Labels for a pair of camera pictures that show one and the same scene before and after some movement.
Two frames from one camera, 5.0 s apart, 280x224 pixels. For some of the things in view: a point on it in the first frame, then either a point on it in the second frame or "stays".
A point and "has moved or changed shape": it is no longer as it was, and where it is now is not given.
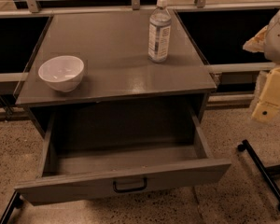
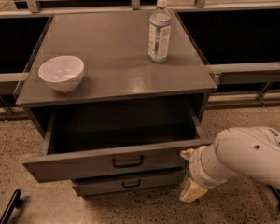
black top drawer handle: [122, 190] -> [128, 165]
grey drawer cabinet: [115, 60] stays
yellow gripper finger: [257, 44] -> [204, 166]
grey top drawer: [75, 172] has moved or changed shape
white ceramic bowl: [62, 73] stays
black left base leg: [16, 202] stays
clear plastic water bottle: [160, 32] stays
